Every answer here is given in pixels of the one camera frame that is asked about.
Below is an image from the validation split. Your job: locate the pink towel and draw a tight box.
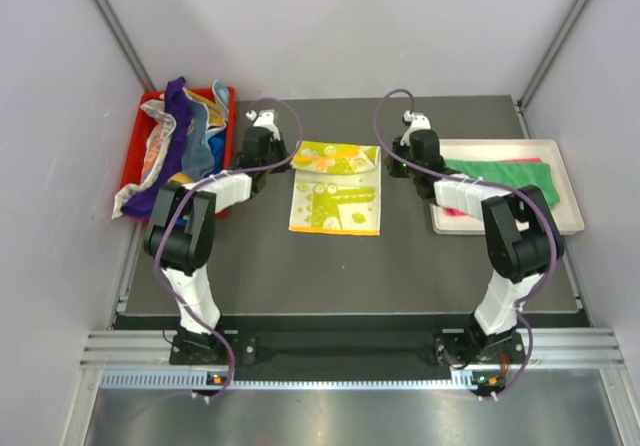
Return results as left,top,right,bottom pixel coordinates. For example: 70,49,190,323
442,156,543,219

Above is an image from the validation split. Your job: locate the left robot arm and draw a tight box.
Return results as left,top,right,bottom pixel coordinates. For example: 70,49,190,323
144,126,289,363

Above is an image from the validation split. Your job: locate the yellow patterned towel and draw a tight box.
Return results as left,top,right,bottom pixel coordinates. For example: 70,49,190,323
289,141,381,236

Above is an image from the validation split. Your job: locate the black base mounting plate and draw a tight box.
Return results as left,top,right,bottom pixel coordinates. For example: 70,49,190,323
169,314,525,382

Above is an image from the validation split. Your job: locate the green towel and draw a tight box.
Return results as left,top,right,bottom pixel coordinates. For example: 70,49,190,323
445,158,560,209

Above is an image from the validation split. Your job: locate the purple cable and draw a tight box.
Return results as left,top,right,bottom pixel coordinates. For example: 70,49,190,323
152,97,304,402
374,88,559,402

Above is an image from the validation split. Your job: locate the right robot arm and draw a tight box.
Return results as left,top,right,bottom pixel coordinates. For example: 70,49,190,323
385,129,564,362

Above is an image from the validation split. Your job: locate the grey blue towel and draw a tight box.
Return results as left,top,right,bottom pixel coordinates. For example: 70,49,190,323
169,101,214,184

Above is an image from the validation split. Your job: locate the white patterned towel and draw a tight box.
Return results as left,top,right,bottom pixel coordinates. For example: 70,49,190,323
112,93,176,219

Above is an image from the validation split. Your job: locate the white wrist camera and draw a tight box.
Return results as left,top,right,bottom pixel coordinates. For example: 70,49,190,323
400,110,431,146
245,109,281,141

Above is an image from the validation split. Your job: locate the white plastic tray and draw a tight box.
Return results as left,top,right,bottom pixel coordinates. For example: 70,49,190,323
431,139,585,236

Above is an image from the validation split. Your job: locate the aluminium frame rail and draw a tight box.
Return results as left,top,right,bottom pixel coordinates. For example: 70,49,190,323
80,328,625,393

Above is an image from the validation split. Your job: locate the red plastic bin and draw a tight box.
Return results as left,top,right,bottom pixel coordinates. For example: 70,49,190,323
112,78,236,222

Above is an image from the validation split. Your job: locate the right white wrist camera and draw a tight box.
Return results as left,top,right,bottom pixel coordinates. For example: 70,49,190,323
400,110,431,146

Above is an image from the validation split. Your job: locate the purple towel front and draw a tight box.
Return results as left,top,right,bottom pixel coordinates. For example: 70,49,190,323
122,76,193,220

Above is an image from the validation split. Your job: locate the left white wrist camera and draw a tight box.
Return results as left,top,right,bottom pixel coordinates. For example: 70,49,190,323
245,109,281,141

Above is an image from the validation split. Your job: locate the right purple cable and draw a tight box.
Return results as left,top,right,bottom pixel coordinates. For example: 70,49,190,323
374,88,559,402

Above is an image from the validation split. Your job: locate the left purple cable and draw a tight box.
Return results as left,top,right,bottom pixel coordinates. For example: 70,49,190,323
152,97,304,402

